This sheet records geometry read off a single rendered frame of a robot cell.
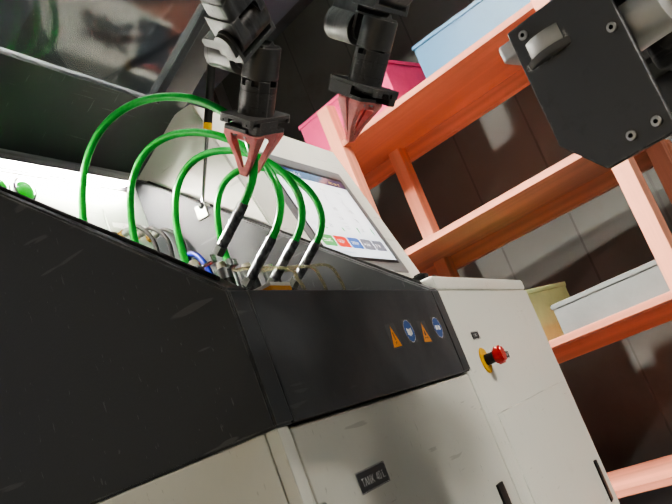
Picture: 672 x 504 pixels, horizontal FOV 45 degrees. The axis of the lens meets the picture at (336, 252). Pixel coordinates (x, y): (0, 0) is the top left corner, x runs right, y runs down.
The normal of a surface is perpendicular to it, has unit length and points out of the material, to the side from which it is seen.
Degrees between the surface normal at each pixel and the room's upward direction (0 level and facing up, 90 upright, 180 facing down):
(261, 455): 90
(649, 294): 90
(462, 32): 90
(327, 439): 90
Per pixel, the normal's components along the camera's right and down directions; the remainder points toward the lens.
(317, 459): 0.83, -0.41
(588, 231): -0.70, 0.11
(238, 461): -0.44, -0.04
